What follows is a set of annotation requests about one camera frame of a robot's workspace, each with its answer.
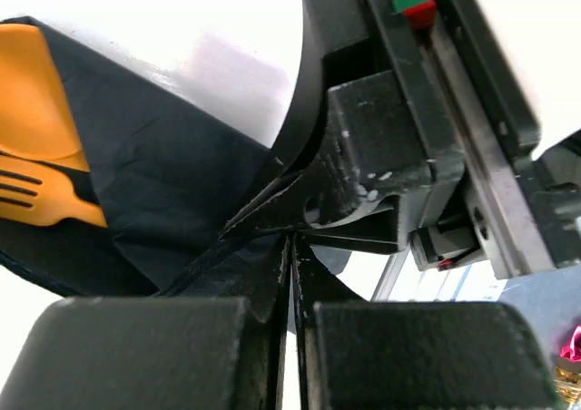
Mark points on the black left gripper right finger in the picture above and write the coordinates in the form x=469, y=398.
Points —
x=355, y=354

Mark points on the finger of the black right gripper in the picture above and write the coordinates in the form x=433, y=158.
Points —
x=308, y=88

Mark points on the aluminium frame rail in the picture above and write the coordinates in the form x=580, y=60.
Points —
x=390, y=275

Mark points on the dark navy paper napkin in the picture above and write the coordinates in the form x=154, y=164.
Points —
x=167, y=175

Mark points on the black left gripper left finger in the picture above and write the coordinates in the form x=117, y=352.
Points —
x=216, y=340

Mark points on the orange plastic spoon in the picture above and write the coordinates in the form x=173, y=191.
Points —
x=36, y=121

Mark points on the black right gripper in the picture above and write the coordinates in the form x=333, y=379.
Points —
x=388, y=161

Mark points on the orange plastic fork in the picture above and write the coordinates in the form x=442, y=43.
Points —
x=35, y=194

